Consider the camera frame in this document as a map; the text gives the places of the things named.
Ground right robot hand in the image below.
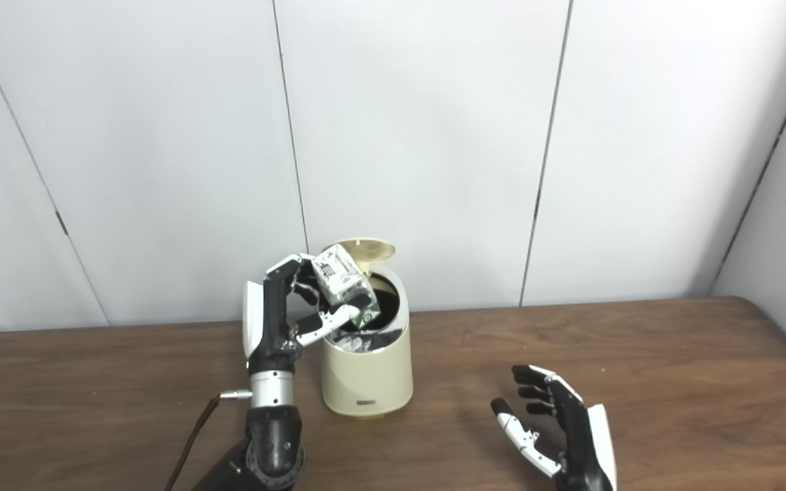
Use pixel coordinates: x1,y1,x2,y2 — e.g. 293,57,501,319
490,363,617,491

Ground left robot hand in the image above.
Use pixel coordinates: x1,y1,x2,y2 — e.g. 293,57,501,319
242,254,363,374

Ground white green milk carton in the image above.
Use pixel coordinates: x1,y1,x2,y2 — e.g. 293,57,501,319
311,243,380,331

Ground cream-colored bin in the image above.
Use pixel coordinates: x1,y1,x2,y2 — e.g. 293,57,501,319
320,263,414,418

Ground cream round bin lid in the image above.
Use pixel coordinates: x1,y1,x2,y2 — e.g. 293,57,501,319
321,237,397,263

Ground black bin liner bag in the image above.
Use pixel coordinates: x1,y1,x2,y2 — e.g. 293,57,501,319
328,286,407,354

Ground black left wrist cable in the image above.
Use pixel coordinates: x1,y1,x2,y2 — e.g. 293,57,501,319
163,389,254,491

